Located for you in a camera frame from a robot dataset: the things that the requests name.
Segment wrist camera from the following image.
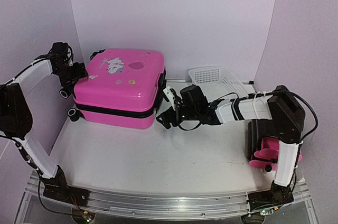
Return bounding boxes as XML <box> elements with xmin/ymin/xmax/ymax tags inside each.
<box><xmin>64</xmin><ymin>46</ymin><xmax>74</xmax><ymax>66</ymax></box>
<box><xmin>163</xmin><ymin>86</ymin><xmax>176</xmax><ymax>110</ymax></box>

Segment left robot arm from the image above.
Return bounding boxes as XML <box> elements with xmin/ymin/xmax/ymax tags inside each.
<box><xmin>1</xmin><ymin>42</ymin><xmax>88</xmax><ymax>179</ymax></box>

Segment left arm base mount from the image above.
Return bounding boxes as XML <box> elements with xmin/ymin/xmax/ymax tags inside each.
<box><xmin>43</xmin><ymin>184</ymin><xmax>90</xmax><ymax>207</ymax></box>

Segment white perforated plastic basket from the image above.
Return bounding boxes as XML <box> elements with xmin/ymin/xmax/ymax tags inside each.
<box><xmin>188</xmin><ymin>66</ymin><xmax>255</xmax><ymax>102</ymax></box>

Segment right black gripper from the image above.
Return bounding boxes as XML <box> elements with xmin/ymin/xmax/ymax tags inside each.
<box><xmin>156</xmin><ymin>106</ymin><xmax>198</xmax><ymax>130</ymax></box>

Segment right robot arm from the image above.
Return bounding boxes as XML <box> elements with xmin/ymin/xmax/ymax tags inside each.
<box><xmin>156</xmin><ymin>85</ymin><xmax>318</xmax><ymax>204</ymax></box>

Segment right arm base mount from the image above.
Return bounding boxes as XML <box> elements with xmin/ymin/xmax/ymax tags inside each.
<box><xmin>248</xmin><ymin>191</ymin><xmax>294</xmax><ymax>212</ymax></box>

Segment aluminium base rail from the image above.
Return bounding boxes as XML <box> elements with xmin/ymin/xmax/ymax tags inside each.
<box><xmin>23</xmin><ymin>189</ymin><xmax>315</xmax><ymax>219</ymax></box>

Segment pink hard-shell suitcase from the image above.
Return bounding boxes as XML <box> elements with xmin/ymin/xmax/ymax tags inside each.
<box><xmin>59</xmin><ymin>49</ymin><xmax>166</xmax><ymax>129</ymax></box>

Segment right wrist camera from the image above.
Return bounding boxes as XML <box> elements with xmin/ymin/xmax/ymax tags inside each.
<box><xmin>163</xmin><ymin>86</ymin><xmax>176</xmax><ymax>110</ymax></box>

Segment black and pink drawer organizer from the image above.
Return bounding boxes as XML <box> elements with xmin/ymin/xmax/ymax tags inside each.
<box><xmin>247</xmin><ymin>119</ymin><xmax>303</xmax><ymax>173</ymax></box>

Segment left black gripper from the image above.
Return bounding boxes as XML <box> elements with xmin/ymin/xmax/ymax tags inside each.
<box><xmin>54</xmin><ymin>62</ymin><xmax>88</xmax><ymax>87</ymax></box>

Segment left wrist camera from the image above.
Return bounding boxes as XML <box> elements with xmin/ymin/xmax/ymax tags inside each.
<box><xmin>64</xmin><ymin>46</ymin><xmax>74</xmax><ymax>66</ymax></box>

